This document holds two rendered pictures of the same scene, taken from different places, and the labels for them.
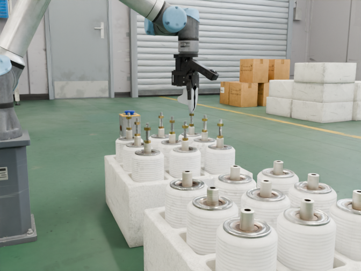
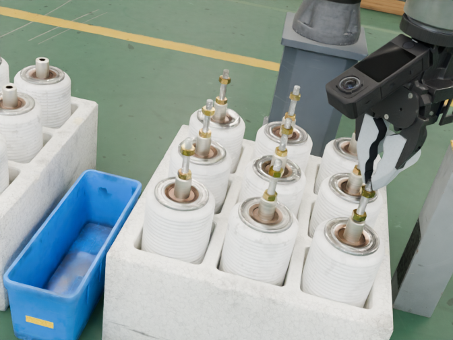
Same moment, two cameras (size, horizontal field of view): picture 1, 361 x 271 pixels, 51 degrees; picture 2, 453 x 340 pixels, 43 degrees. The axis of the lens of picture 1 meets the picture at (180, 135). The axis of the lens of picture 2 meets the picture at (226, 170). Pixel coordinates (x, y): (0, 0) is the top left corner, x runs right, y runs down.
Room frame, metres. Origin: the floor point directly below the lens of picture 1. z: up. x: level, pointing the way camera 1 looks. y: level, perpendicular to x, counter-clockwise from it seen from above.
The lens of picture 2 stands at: (1.50, -0.67, 0.72)
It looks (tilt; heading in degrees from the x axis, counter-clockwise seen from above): 33 degrees down; 117
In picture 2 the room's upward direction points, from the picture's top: 10 degrees clockwise
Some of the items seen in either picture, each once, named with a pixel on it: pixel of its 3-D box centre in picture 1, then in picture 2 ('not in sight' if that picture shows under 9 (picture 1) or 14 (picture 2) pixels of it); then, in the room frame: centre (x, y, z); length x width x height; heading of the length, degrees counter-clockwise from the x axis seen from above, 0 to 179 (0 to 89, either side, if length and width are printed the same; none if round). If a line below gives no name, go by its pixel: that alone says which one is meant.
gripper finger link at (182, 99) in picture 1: (185, 100); (379, 145); (1.37, -0.02, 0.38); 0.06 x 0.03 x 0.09; 67
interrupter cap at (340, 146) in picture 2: (129, 138); (354, 150); (1.30, 0.18, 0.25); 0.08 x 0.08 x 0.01
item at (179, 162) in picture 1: (185, 178); (195, 198); (1.12, -0.01, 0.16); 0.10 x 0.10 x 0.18
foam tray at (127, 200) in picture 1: (172, 189); (257, 249); (1.23, 0.03, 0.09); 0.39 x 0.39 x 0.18; 21
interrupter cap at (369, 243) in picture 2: (191, 134); (351, 236); (1.38, -0.04, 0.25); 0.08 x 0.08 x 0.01
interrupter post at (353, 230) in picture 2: (191, 130); (354, 229); (1.38, -0.04, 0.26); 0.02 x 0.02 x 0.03
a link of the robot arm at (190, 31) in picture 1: (187, 25); not in sight; (1.39, -0.02, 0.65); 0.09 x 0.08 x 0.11; 108
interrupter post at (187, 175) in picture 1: (187, 178); (42, 68); (0.78, -0.01, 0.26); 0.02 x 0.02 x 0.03
